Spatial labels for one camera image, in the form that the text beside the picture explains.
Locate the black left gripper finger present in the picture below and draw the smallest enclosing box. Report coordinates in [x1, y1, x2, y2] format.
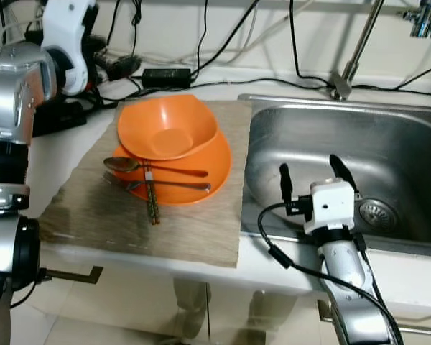
[101, 55, 142, 80]

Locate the orange plastic bowl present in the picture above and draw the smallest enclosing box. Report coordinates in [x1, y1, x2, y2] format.
[117, 94, 219, 161]

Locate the orange plastic plate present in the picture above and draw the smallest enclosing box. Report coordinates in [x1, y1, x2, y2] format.
[113, 131, 233, 206]

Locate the brown bamboo chopstick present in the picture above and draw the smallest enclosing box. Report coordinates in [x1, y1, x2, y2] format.
[147, 164, 161, 225]
[144, 164, 157, 226]

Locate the slim black power adapter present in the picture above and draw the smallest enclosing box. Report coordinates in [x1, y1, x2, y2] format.
[142, 68, 193, 89]

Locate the stainless steel sink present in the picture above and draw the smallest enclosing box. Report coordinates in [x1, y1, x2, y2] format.
[237, 93, 431, 257]

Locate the round sink drain strainer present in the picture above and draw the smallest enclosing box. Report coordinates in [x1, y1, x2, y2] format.
[359, 199, 398, 232]

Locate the black power strip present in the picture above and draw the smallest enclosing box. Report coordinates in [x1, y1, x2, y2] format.
[30, 98, 88, 138]

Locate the chrome water valve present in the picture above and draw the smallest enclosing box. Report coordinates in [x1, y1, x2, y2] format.
[402, 0, 431, 39]

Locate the slim steel faucet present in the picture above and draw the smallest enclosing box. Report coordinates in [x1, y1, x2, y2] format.
[330, 0, 386, 101]

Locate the beige woven placemat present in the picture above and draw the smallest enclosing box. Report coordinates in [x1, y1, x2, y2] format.
[39, 99, 254, 269]

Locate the glossy white base cabinet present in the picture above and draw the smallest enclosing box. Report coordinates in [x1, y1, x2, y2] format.
[14, 252, 431, 345]

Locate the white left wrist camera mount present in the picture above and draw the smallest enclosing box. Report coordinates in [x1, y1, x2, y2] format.
[42, 0, 100, 96]

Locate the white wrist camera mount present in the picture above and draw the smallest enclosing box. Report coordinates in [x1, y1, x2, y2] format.
[42, 0, 100, 96]
[304, 180, 357, 235]

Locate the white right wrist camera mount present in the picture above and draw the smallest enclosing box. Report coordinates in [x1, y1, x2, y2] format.
[304, 180, 357, 235]

